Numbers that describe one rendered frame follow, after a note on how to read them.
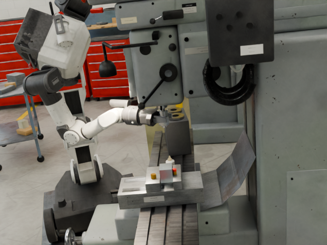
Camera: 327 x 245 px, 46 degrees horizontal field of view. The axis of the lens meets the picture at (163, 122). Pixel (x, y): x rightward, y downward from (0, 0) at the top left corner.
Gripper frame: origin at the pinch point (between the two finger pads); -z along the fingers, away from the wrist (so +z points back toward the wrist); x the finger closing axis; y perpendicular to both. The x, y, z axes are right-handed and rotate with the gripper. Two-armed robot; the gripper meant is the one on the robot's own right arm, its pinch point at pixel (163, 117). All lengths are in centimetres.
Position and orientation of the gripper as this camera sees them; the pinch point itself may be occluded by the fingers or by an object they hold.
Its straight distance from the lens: 168.4
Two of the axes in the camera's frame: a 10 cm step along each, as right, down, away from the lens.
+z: -9.1, -0.6, 4.2
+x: 4.1, -3.6, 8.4
